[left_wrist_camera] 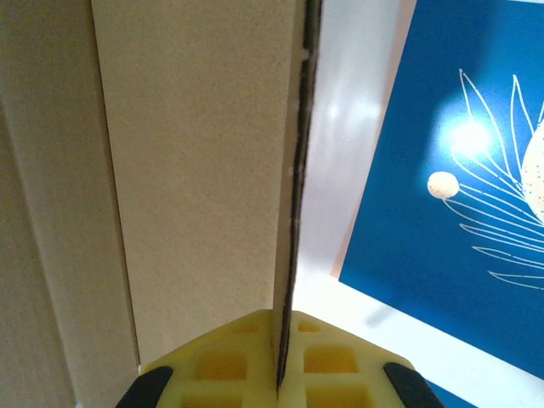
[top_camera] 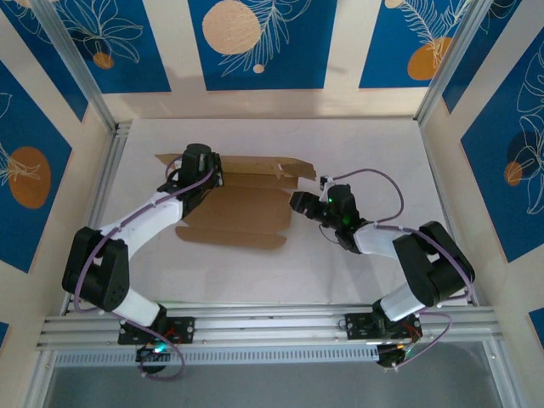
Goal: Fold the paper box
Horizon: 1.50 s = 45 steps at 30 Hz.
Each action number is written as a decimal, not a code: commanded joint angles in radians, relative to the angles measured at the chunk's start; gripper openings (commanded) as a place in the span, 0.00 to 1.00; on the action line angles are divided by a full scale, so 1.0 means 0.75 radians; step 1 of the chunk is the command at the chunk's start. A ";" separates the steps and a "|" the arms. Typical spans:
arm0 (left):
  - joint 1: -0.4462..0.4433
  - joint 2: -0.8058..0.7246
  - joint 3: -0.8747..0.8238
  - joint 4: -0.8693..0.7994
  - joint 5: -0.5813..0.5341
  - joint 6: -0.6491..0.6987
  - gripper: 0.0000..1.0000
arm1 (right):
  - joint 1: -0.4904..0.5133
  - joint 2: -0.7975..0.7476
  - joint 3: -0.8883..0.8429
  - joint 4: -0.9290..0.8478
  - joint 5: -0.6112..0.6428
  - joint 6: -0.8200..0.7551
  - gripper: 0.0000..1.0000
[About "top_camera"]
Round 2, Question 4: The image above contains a grey slotted cable duct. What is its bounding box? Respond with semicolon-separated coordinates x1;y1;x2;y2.
53;344;382;367

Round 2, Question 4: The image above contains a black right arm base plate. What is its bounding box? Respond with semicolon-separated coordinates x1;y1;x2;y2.
344;312;422;341

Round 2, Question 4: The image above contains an aluminium side rail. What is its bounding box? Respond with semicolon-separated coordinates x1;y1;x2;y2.
61;122;133;315
418;121;479;307

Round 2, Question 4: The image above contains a blue flower print wall panel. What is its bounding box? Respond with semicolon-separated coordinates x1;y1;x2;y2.
54;0;173;95
441;0;544;115
0;0;89;123

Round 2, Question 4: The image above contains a blue panel with orange circle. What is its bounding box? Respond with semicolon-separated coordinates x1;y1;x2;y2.
0;59;73;274
359;0;469;90
461;38;544;264

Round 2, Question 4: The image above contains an aluminium corner upright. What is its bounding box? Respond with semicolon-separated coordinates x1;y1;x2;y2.
484;339;527;408
20;350;59;408

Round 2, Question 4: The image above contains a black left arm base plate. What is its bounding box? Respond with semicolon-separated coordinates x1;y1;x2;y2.
117;316;196;345

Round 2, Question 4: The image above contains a brown cardboard box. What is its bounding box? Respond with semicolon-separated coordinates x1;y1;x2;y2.
153;151;319;252

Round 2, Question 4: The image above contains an aluminium frame cross rail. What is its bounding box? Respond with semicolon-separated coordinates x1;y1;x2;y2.
36;302;505;352

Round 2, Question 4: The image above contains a blue panel with beige circle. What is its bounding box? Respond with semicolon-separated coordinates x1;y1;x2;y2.
188;0;339;92

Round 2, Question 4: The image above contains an aluminium frame post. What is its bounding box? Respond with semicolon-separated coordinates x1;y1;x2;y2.
415;0;524;127
30;0;120;133

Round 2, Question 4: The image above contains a grey metal panel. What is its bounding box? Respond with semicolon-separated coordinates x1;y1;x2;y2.
42;339;505;408

